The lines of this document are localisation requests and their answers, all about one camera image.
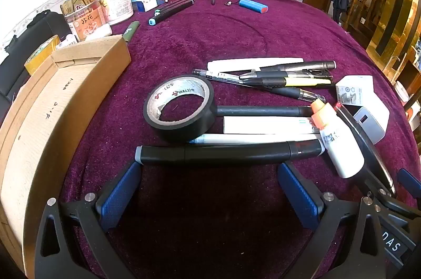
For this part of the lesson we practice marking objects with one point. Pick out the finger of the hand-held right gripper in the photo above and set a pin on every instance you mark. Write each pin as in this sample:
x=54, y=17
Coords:
x=411, y=183
x=375, y=160

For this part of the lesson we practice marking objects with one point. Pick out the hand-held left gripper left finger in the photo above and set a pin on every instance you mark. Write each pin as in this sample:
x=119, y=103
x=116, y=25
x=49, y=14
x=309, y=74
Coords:
x=121, y=191

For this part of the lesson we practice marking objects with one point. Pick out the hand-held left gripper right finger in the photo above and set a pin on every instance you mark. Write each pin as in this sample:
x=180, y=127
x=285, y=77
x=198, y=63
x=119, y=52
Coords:
x=296, y=193

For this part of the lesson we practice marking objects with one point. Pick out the white bottle orange cap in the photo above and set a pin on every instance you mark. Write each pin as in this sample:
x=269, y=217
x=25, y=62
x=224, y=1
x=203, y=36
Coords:
x=342, y=150

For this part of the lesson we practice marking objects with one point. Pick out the white pen blue tip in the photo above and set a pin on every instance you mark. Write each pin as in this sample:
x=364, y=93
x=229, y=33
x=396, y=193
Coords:
x=250, y=138

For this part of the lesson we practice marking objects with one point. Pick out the white marker stick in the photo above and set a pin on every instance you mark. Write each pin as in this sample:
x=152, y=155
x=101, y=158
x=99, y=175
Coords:
x=263, y=124

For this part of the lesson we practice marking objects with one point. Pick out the black tape roll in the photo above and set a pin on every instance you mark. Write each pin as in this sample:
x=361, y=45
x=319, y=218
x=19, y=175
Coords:
x=177, y=131

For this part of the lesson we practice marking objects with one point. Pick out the slim black marker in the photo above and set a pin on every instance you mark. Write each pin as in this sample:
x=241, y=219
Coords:
x=263, y=110

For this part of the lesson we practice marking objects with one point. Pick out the thick black marker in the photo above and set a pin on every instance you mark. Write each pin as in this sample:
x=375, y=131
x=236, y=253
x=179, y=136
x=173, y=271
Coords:
x=213, y=155

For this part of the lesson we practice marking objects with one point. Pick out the brown cardboard box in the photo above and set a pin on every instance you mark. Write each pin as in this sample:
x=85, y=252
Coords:
x=49, y=121

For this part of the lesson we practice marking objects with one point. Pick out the clear gel pen black grip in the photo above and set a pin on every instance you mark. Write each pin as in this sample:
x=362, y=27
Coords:
x=286, y=91

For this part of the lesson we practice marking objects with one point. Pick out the black pen with clip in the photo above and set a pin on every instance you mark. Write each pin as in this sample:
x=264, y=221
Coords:
x=263, y=75

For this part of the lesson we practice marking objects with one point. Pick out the white charger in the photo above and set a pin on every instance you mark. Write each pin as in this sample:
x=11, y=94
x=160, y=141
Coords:
x=375, y=121

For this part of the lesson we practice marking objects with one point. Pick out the yellow black pen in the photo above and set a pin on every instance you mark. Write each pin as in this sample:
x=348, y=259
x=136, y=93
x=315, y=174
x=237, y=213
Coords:
x=306, y=82

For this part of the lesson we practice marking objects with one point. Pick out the black pen grey end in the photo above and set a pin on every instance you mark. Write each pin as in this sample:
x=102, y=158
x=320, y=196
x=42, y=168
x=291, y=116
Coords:
x=312, y=64

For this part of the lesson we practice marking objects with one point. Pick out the wooden stair railing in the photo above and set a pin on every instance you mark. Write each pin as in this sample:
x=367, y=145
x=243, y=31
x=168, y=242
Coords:
x=365, y=6

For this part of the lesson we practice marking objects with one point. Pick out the yellow tape roll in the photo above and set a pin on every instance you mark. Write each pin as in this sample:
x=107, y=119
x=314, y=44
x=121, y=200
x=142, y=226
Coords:
x=41, y=53

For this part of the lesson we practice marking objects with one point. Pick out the toothpick jar orange label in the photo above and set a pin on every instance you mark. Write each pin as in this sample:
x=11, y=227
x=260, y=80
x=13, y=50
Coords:
x=87, y=22

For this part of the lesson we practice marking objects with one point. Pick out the black bag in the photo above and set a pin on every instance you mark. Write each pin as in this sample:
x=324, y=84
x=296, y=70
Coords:
x=29, y=38

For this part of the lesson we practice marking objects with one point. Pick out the white plastic jar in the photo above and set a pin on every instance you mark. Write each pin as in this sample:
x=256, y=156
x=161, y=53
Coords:
x=115, y=2

